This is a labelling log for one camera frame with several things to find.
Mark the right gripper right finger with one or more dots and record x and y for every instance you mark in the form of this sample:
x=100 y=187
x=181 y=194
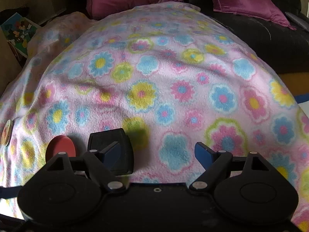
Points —
x=217 y=167

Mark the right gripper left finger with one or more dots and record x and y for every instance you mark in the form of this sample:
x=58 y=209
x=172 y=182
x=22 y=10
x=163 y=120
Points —
x=99 y=164

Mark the pink floral fleece blanket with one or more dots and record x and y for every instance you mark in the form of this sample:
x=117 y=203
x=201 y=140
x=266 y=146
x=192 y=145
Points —
x=170 y=77

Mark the black leather sofa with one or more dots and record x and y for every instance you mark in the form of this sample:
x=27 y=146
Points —
x=283 y=49

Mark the cartoon picture book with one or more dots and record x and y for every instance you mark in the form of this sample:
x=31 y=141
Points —
x=18 y=31

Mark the magenta satin cushion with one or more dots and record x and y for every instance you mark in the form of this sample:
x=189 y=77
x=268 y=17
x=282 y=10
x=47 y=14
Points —
x=262 y=9

